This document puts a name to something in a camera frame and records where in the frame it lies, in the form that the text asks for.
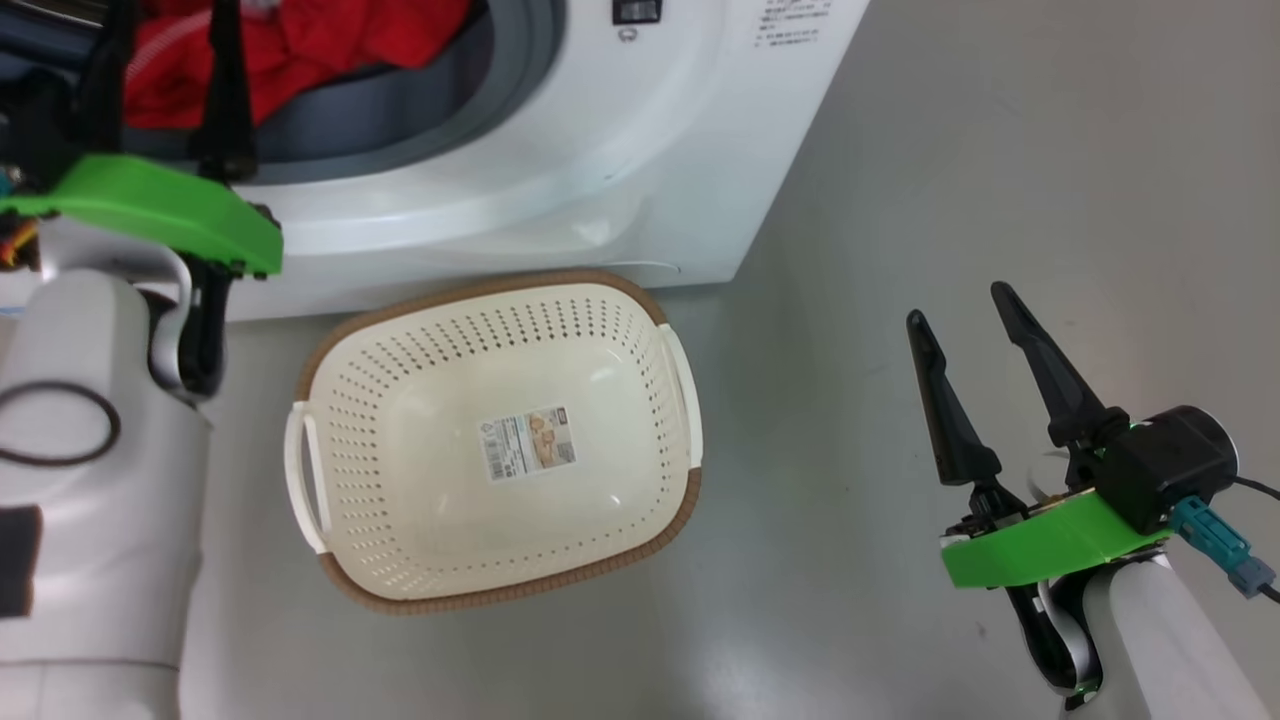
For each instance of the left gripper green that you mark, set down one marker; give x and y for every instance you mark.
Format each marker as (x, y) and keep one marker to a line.
(150, 205)

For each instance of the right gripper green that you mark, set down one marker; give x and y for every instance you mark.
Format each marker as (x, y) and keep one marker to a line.
(1040, 545)

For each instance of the red garment with white stripe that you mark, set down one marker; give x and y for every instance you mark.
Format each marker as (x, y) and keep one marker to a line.
(320, 50)

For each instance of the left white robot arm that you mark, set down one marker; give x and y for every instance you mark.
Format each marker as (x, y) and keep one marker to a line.
(90, 560)

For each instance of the white front-load washing machine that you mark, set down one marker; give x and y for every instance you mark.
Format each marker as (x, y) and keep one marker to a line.
(600, 150)

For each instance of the cream perforated laundry basket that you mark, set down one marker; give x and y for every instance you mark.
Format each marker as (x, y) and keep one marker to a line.
(450, 530)

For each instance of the paper product label sticker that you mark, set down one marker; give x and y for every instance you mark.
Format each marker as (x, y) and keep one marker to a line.
(528, 443)

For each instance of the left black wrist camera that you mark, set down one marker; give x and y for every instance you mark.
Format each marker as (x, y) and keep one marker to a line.
(35, 130)

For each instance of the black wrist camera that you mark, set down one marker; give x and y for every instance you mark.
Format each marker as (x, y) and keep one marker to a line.
(35, 130)
(1170, 465)

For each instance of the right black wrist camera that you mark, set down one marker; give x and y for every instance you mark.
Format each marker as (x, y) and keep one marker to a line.
(1170, 465)

